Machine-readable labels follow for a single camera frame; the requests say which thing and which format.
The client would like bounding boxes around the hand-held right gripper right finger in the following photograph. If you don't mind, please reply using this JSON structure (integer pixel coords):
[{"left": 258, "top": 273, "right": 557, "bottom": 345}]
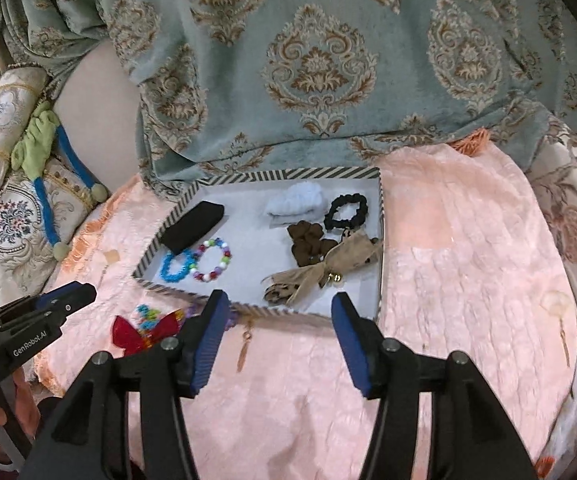
[{"left": 331, "top": 292, "right": 539, "bottom": 480}]

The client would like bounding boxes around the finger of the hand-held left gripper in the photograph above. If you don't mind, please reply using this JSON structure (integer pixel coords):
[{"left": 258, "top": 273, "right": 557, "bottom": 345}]
[
  {"left": 32, "top": 281, "right": 98, "bottom": 317},
  {"left": 0, "top": 304, "right": 69, "bottom": 335}
]

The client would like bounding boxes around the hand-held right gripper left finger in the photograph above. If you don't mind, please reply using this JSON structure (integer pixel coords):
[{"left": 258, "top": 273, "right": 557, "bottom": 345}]
[{"left": 31, "top": 289, "right": 232, "bottom": 480}]

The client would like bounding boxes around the gold tassel earring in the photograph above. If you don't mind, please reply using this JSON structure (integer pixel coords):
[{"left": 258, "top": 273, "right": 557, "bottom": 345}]
[{"left": 236, "top": 317, "right": 256, "bottom": 373}]

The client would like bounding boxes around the striped cardboard box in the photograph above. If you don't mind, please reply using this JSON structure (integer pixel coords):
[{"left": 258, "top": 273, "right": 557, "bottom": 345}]
[{"left": 132, "top": 166, "right": 387, "bottom": 323}]

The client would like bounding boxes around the cream disc gold earring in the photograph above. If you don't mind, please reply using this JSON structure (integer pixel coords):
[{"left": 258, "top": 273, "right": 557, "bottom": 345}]
[
  {"left": 99, "top": 249, "right": 120, "bottom": 281},
  {"left": 541, "top": 291, "right": 574, "bottom": 367}
]

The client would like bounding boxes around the red butterfly hair clip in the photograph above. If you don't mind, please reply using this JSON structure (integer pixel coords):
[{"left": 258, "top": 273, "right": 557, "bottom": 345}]
[{"left": 112, "top": 307, "right": 192, "bottom": 358}]

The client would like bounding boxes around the beige leopard bow clip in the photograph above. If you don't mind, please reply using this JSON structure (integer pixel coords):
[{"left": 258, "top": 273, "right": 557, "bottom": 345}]
[{"left": 261, "top": 232, "right": 384, "bottom": 307}]

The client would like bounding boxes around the embroidered cream cushion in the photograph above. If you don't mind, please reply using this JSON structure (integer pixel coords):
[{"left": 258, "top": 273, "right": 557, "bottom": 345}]
[{"left": 0, "top": 160, "right": 114, "bottom": 306}]

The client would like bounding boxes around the brown flower scrunchie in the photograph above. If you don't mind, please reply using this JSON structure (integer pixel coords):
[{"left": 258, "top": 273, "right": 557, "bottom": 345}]
[{"left": 287, "top": 220, "right": 339, "bottom": 267}]

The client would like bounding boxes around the black rectangular case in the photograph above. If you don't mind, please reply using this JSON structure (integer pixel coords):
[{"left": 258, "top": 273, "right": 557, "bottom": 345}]
[{"left": 161, "top": 201, "right": 226, "bottom": 255}]

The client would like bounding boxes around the pink textured cloth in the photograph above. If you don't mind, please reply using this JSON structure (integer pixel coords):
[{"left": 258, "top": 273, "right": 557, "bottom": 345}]
[{"left": 33, "top": 127, "right": 577, "bottom": 480}]

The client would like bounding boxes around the black scrunchie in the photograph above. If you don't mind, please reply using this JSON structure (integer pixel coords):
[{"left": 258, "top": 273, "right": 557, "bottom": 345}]
[{"left": 323, "top": 193, "right": 369, "bottom": 233}]

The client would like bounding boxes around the white fluffy scrunchie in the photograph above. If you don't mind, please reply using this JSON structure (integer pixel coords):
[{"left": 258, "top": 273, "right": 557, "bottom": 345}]
[{"left": 267, "top": 182, "right": 328, "bottom": 231}]

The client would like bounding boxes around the embroidered bolster pillow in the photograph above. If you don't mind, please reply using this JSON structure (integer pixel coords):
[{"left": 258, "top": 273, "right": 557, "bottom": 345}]
[{"left": 0, "top": 67, "right": 52, "bottom": 196}]

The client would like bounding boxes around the cream floral pillow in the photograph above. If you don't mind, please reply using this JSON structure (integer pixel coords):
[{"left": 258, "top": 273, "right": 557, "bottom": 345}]
[{"left": 523, "top": 115, "right": 577, "bottom": 480}]

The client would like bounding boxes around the teal damask blanket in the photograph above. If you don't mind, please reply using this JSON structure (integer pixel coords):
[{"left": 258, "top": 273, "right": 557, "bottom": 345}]
[{"left": 0, "top": 0, "right": 577, "bottom": 206}]

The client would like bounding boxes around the colourful beaded hair tie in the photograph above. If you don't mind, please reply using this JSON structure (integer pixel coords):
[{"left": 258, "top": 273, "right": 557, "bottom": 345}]
[{"left": 133, "top": 304, "right": 162, "bottom": 333}]

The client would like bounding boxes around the multicolour beaded bracelet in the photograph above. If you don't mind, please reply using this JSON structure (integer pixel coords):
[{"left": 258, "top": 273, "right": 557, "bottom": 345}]
[{"left": 192, "top": 238, "right": 234, "bottom": 283}]

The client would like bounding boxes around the blue beaded bracelet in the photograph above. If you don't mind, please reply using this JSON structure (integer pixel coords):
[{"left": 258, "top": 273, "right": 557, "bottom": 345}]
[{"left": 160, "top": 249, "right": 196, "bottom": 283}]

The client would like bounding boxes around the green cloth with blue cords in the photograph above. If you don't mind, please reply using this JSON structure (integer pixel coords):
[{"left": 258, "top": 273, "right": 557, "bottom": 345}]
[{"left": 11, "top": 102, "right": 109, "bottom": 261}]

